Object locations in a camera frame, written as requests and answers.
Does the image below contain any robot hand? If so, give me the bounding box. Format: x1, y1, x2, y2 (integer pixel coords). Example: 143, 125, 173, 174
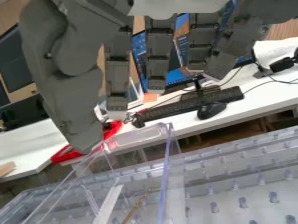
16, 0, 298, 155

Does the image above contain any red tray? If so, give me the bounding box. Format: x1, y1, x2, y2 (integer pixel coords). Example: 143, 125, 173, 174
50, 119, 124, 165

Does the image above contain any computer screen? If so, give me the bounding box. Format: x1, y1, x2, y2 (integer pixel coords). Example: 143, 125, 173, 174
129, 12, 259, 95

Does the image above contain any black keyboard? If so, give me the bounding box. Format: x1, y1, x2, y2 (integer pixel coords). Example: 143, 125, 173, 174
131, 85, 247, 129

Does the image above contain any black mouse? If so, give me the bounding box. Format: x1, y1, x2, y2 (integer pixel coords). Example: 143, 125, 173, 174
196, 101, 229, 121

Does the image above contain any white desk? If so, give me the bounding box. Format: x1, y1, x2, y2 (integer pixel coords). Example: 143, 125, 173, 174
0, 36, 298, 184

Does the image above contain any thin stick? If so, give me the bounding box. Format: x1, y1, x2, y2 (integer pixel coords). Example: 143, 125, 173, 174
120, 194, 151, 224

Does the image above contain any clear box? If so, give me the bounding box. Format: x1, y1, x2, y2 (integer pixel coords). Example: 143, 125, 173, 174
0, 121, 298, 224

